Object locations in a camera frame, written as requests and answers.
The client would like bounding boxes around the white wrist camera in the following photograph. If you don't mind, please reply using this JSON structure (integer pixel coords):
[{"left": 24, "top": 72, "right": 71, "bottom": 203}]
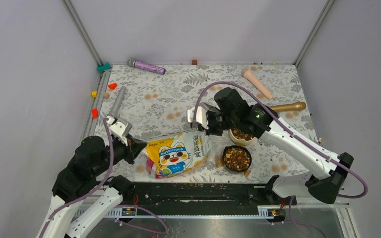
[
  {"left": 105, "top": 116, "right": 132, "bottom": 146},
  {"left": 187, "top": 106, "right": 209, "bottom": 129}
]

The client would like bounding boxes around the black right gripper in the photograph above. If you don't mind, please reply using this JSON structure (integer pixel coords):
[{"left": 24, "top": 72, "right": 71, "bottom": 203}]
[{"left": 199, "top": 109, "right": 239, "bottom": 135}]

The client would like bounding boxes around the grey toy microphone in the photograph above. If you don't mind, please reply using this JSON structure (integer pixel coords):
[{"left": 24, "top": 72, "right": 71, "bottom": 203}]
[{"left": 107, "top": 86, "right": 127, "bottom": 118}]

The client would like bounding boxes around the black pet bowl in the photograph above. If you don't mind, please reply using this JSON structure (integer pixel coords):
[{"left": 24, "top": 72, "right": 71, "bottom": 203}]
[{"left": 221, "top": 145, "right": 252, "bottom": 173}]

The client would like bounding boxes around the cream pet bowl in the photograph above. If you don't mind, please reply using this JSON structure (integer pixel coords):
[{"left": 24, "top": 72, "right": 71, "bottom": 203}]
[{"left": 229, "top": 128, "right": 256, "bottom": 146}]

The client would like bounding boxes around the small wooden block near bowl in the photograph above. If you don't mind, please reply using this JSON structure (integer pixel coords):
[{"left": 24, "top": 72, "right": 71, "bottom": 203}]
[{"left": 244, "top": 170, "right": 251, "bottom": 178}]

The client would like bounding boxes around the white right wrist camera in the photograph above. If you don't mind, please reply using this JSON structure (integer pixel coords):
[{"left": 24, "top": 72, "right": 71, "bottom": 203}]
[{"left": 187, "top": 106, "right": 209, "bottom": 129}]

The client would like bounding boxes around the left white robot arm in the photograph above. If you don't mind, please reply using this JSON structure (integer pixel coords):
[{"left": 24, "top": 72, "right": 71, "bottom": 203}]
[{"left": 37, "top": 135, "right": 147, "bottom": 238}]

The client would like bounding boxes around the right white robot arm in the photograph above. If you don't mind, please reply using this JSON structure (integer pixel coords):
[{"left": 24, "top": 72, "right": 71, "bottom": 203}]
[{"left": 189, "top": 87, "right": 354, "bottom": 204}]

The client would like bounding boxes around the purple glitter toy microphone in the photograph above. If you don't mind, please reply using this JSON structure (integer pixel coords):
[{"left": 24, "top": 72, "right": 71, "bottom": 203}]
[{"left": 127, "top": 58, "right": 166, "bottom": 75}]

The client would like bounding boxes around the floral patterned table mat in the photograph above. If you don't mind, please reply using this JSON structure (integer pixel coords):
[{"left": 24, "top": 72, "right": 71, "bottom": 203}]
[{"left": 91, "top": 64, "right": 307, "bottom": 183}]

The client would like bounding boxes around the metal food scoop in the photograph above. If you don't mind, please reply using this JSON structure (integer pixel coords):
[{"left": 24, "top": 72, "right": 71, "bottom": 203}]
[{"left": 199, "top": 103, "right": 216, "bottom": 112}]

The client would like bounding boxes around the pink toy microphone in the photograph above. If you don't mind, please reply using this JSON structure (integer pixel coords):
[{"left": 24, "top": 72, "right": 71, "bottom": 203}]
[{"left": 241, "top": 68, "right": 273, "bottom": 100}]

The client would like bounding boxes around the red roof-shaped block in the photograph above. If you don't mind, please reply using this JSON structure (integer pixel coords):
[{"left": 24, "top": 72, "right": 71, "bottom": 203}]
[{"left": 108, "top": 83, "right": 118, "bottom": 90}]

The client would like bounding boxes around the red block at left rail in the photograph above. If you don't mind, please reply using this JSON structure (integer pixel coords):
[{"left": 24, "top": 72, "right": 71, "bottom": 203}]
[{"left": 91, "top": 108, "right": 99, "bottom": 119}]

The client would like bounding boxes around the teal toy block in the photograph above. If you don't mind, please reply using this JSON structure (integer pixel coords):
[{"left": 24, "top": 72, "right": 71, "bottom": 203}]
[{"left": 97, "top": 62, "right": 112, "bottom": 73}]

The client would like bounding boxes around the gold toy microphone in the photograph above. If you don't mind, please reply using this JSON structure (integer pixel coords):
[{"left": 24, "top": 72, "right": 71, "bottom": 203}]
[{"left": 270, "top": 102, "right": 307, "bottom": 113}]

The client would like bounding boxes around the cat print pet food bag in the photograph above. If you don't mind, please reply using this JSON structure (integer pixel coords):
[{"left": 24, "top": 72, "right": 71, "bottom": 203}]
[{"left": 144, "top": 130, "right": 211, "bottom": 179}]

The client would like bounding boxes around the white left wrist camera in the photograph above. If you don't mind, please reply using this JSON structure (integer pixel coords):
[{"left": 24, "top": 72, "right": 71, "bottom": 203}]
[{"left": 105, "top": 116, "right": 132, "bottom": 146}]

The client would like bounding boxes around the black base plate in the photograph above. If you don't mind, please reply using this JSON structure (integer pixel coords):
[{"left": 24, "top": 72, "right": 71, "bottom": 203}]
[{"left": 121, "top": 182, "right": 297, "bottom": 216}]

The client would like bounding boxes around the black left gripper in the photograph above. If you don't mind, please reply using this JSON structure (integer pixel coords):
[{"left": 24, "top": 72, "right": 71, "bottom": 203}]
[{"left": 91, "top": 132, "right": 146, "bottom": 177}]

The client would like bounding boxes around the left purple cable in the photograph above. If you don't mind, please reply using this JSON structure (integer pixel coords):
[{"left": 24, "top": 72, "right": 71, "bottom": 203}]
[{"left": 37, "top": 119, "right": 114, "bottom": 238}]

